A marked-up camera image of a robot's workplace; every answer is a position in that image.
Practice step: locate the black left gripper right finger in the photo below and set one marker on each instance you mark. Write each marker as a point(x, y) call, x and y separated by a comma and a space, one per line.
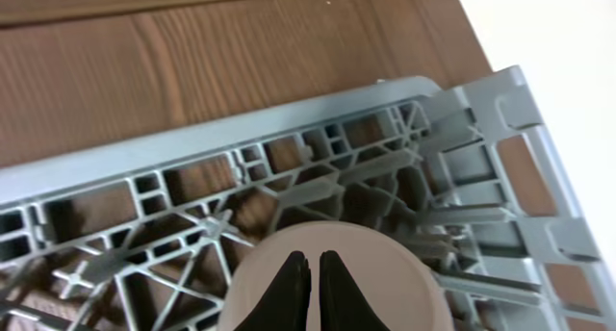
point(343, 307)

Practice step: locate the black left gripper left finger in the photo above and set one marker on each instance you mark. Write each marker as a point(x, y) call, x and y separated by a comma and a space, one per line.
point(284, 304)

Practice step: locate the pink bowl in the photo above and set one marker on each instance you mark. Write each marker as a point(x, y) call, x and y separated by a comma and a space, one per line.
point(398, 287)

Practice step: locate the grey plastic dish rack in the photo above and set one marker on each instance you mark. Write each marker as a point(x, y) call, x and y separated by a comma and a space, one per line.
point(146, 234)

